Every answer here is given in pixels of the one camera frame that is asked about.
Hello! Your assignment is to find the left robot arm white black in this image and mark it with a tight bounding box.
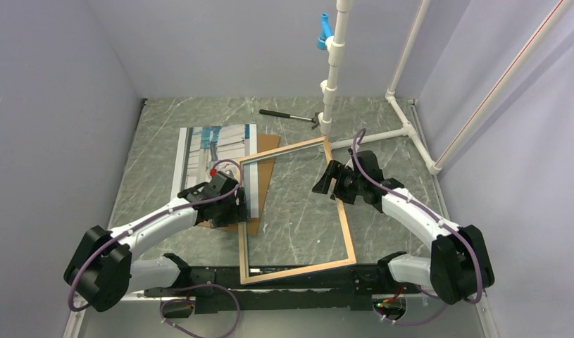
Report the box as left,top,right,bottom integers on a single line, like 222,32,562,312
63,171,248,312

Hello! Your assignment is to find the blue pipe fitting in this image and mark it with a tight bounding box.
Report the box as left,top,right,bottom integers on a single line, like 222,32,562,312
317,13,334,51

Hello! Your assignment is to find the blue wooden picture frame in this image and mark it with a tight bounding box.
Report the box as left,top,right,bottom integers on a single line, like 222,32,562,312
237,136,356,285

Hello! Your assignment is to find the black handled hammer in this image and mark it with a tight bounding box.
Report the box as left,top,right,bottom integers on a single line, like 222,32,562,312
258,109,320,130

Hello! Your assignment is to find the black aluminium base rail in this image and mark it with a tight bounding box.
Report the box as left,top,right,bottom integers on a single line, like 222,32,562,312
72,263,484,314

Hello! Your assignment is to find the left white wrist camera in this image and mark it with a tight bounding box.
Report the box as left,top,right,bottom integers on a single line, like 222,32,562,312
209,168,227,185

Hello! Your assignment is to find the white PVC pipe stand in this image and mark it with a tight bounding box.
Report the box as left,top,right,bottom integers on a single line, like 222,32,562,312
319,0,574,176

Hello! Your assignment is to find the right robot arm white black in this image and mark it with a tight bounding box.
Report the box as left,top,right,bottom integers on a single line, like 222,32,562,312
312,151,495,305

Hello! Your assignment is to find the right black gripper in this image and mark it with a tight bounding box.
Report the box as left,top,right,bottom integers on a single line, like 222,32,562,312
312,161,366,204

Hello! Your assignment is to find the printed photo with white border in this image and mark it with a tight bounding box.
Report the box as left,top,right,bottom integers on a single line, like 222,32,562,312
170,123,258,198

